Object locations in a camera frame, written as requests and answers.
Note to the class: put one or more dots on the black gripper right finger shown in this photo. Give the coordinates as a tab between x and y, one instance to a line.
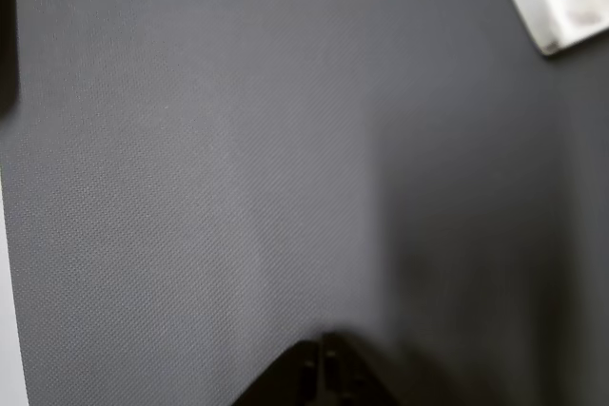
352	382

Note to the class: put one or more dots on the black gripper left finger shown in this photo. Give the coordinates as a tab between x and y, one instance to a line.
295	377

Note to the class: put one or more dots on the gray textured desk mat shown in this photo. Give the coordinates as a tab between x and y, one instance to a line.
190	187

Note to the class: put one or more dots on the black blurred object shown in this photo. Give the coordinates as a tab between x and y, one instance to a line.
7	21

